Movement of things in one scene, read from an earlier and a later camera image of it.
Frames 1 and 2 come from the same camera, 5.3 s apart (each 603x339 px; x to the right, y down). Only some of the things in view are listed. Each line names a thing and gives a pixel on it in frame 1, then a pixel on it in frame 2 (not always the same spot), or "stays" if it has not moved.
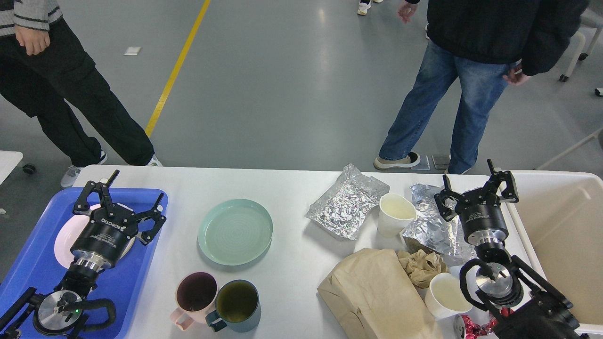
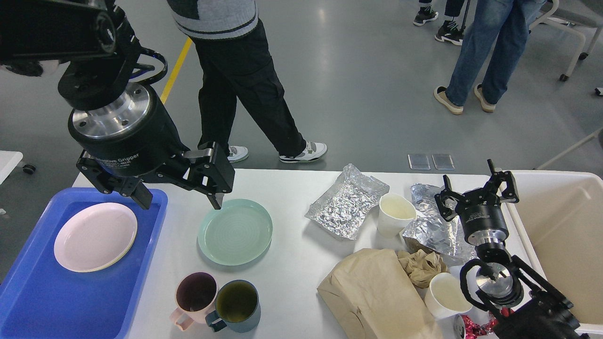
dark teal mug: (238, 308) stays
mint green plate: (236, 232) stays
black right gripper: (480, 211) stays
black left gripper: (103, 242) → (134, 137)
